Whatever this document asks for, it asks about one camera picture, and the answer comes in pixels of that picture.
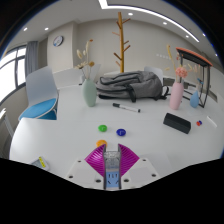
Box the white remote control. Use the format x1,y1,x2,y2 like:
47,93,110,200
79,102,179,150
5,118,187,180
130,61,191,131
29,155,50,171

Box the green vase with dried flowers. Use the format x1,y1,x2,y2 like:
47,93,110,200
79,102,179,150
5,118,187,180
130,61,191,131
75,38,98,108

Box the long ceiling light strip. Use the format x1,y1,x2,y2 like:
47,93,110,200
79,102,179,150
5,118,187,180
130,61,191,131
98,0,200,43

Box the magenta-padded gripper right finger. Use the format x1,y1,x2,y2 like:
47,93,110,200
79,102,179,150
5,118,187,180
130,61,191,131
117,143,160,186

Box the window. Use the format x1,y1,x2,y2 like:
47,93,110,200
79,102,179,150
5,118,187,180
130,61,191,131
0,46,28,103

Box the black rectangular eraser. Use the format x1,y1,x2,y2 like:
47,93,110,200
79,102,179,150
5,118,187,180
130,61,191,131
162,112,192,135

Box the white chair with blue cushion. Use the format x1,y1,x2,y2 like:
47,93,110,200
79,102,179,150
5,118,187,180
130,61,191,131
18,65,60,122

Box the blue vase with stems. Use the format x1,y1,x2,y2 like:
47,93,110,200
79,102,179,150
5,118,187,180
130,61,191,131
189,64,203,109

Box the grey backpack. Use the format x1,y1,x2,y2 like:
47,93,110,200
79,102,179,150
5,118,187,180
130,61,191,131
95,70,170,103

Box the plain white chair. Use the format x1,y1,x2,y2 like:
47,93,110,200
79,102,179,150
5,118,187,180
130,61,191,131
143,65,164,84

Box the orange round magnet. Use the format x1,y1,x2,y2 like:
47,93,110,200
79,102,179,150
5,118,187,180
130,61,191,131
96,139,108,149

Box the pink vase with flowers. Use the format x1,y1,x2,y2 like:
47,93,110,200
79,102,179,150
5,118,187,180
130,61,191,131
165,44,190,111

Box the green round magnet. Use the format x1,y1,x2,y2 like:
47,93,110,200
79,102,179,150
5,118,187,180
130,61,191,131
97,124,109,133

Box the ceiling spot lights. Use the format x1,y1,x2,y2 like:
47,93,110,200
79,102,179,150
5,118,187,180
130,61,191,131
23,12,208,38

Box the round wall clock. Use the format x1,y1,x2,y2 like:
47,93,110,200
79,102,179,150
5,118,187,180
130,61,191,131
52,35,64,47

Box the black frame orange top table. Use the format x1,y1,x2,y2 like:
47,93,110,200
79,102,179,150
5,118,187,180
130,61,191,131
175,46,214,109

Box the grey curtain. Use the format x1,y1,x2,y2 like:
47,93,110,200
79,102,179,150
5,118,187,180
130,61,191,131
24,40,39,78

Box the black and white marker pen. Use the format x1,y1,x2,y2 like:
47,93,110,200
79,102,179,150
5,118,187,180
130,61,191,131
112,102,142,114

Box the small white block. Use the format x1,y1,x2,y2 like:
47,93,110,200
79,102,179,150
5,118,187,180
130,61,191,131
205,115,218,129

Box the wooden coat rack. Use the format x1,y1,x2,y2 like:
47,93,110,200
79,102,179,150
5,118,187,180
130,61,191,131
111,11,132,74

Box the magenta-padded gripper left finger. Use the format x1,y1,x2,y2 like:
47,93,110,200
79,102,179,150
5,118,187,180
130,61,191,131
65,143,108,185

